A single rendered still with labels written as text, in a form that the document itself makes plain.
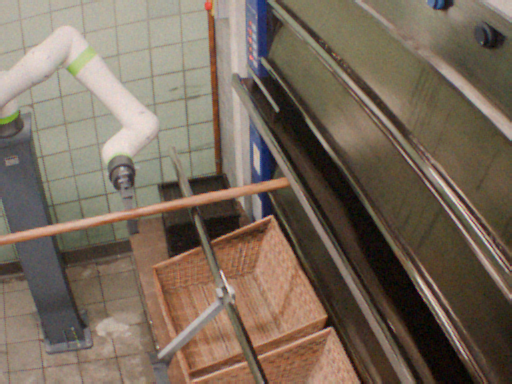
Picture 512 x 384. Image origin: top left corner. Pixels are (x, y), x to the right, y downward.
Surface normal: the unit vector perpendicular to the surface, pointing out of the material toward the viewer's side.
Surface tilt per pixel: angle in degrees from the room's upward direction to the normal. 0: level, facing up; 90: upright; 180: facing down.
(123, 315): 0
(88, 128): 90
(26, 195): 90
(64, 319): 90
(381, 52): 70
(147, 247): 0
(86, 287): 0
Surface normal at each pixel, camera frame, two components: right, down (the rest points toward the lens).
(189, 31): 0.29, 0.57
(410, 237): -0.91, -0.10
